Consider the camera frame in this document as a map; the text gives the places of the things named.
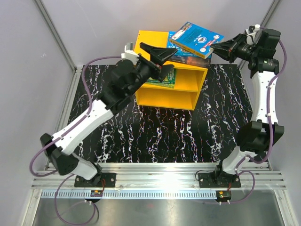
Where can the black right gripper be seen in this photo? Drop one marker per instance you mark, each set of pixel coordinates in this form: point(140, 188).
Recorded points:
point(231, 44)

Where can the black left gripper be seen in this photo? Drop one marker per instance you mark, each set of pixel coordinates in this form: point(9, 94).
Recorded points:
point(160, 55)

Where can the green 104-Storey Treehouse book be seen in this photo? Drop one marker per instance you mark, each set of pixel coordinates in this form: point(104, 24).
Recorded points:
point(168, 80)

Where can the dark Tale of Two Cities book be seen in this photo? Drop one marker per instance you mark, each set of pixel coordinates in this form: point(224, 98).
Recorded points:
point(192, 60)

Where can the blue 130-Storey Treehouse book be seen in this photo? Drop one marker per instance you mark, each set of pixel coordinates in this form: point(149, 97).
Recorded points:
point(196, 39)

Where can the lime green 65-Storey Treehouse book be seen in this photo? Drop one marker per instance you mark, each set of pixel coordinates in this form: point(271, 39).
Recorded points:
point(161, 85)

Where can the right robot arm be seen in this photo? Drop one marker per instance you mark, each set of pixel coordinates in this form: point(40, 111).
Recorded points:
point(257, 45)

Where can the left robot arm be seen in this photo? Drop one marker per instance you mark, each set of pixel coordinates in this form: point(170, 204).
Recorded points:
point(126, 77)

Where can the yellow wooden shelf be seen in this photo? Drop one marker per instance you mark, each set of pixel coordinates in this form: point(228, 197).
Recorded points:
point(188, 80)

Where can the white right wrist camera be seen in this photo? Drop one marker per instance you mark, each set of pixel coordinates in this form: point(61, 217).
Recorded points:
point(251, 32)

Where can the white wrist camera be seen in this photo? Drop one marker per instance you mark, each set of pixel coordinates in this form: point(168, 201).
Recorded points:
point(129, 52)
point(251, 32)

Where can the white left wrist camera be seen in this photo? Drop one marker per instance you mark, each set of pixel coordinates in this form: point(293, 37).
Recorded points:
point(129, 52)

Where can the aluminium front rail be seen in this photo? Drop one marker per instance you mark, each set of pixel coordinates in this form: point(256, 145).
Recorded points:
point(181, 176)

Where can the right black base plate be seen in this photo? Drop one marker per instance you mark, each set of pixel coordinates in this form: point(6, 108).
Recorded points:
point(210, 180)

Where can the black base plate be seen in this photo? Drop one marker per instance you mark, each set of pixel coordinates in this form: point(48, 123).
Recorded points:
point(107, 179)
point(210, 180)

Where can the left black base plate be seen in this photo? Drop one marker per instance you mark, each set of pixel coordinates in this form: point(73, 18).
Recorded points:
point(107, 179)

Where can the perforated cable duct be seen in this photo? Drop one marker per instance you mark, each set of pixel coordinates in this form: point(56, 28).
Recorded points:
point(135, 194)

